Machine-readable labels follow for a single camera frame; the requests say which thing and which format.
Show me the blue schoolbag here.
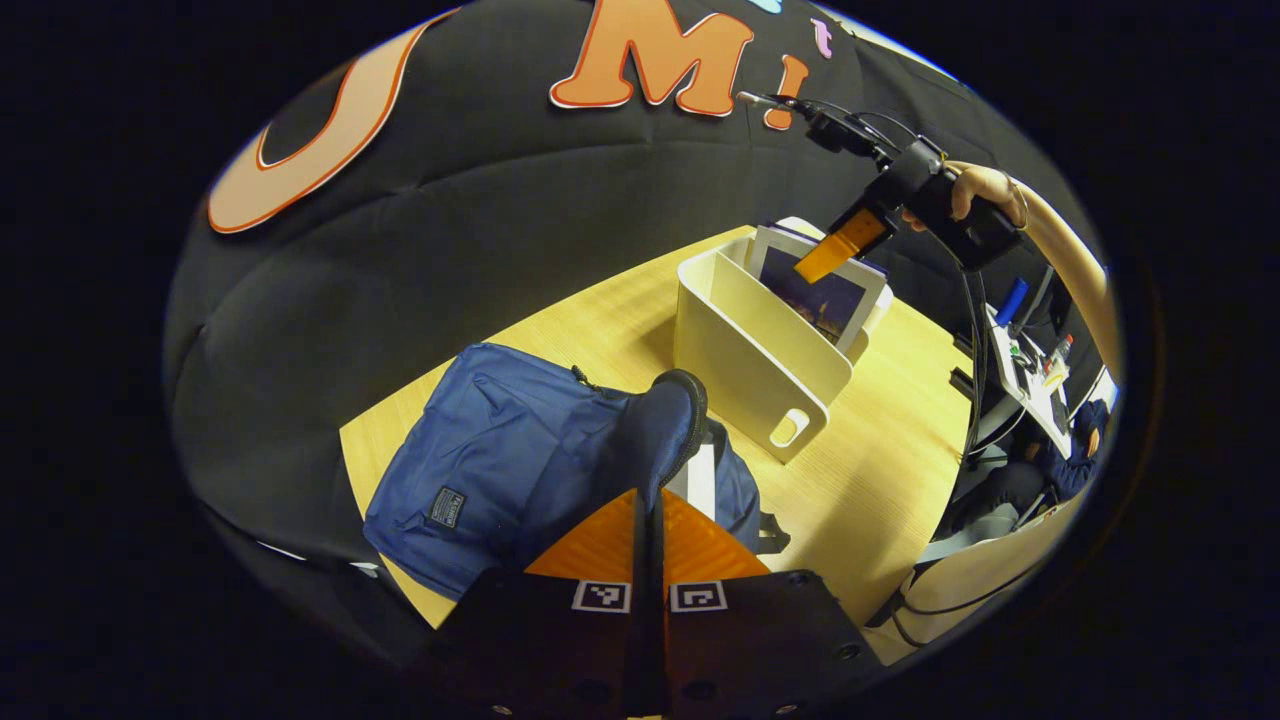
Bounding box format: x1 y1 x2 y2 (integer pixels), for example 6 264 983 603
362 342 791 601

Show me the black monitor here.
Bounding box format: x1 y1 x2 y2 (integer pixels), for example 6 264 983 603
1020 265 1057 336

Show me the grey portrait cover book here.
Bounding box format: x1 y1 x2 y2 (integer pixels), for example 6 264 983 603
665 443 718 521

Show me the blue night cover book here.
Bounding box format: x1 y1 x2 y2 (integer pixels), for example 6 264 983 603
745 222 889 353

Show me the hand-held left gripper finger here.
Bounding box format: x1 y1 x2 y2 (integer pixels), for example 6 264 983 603
650 488 886 718
430 488 661 718

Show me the white bookshelf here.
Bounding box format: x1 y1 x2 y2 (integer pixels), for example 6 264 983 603
673 217 894 464

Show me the black backdrop cloth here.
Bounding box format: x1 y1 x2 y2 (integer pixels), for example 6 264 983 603
165 0 1091 661

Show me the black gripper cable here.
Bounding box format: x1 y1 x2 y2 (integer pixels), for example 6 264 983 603
958 268 993 463

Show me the white background desk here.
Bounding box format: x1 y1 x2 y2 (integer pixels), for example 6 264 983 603
985 300 1079 461

